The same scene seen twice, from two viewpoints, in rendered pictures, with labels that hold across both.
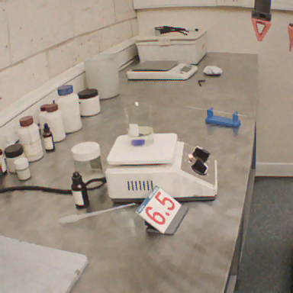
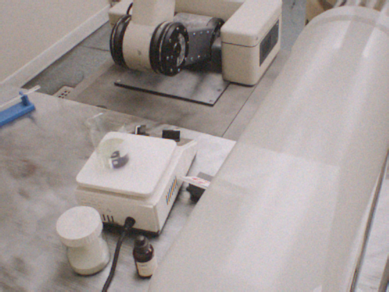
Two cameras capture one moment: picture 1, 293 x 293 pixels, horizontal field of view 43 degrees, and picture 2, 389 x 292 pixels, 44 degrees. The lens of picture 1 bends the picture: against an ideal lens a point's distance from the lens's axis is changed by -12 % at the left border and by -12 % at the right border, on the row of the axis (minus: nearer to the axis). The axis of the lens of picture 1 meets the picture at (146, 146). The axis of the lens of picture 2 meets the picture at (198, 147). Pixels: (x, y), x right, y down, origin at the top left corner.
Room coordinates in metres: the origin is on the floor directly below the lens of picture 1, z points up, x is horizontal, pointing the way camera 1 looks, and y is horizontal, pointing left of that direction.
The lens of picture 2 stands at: (0.52, 0.52, 1.31)
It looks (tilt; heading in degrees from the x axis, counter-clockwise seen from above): 40 degrees down; 280
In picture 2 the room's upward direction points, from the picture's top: 5 degrees counter-clockwise
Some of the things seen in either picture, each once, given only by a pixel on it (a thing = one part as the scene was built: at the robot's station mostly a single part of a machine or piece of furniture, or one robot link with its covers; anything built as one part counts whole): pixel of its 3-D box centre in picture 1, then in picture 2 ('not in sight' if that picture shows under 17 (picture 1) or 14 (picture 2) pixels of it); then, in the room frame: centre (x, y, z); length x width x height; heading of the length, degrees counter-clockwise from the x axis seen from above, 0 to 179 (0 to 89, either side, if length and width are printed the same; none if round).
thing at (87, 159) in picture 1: (88, 165); (84, 240); (0.76, 0.12, 0.79); 0.06 x 0.06 x 0.08
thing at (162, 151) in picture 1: (143, 148); (128, 162); (0.72, 0.01, 0.83); 0.12 x 0.12 x 0.01; 80
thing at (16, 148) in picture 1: (15, 158); not in sight; (0.86, 0.33, 0.78); 0.05 x 0.05 x 0.06
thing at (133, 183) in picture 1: (159, 169); (138, 172); (0.71, -0.02, 0.79); 0.22 x 0.13 x 0.08; 80
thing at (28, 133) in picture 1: (29, 138); not in sight; (0.92, 0.30, 0.80); 0.06 x 0.06 x 0.11
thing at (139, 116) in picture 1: (140, 123); (108, 141); (0.74, 0.01, 0.87); 0.06 x 0.05 x 0.08; 0
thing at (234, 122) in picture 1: (222, 116); (7, 109); (1.03, -0.21, 0.77); 0.10 x 0.03 x 0.04; 52
